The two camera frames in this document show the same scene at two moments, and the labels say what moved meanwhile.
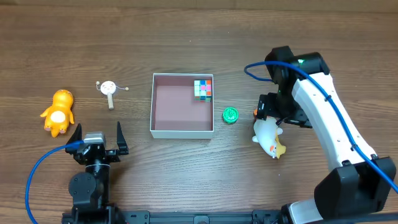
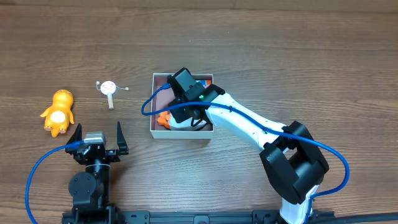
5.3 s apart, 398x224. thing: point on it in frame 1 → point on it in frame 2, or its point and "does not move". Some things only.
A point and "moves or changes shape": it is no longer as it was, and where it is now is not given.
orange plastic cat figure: x=58 y=115 does not move
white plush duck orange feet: x=266 y=131 moves or changes shape
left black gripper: x=112 y=154 does not move
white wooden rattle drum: x=109 y=88 does not move
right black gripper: x=263 y=109 → x=179 y=114
